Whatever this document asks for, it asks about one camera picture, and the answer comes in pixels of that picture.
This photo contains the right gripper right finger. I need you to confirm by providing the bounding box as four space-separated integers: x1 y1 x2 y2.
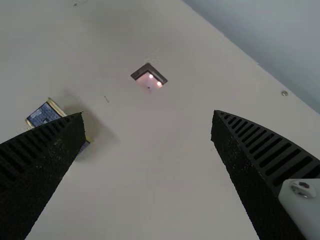
210 109 320 240

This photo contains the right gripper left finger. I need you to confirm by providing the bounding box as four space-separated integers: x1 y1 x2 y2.
0 111 87 240

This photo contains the rectangular tin with gold rim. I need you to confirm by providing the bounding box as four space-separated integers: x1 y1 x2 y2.
24 97 95 161

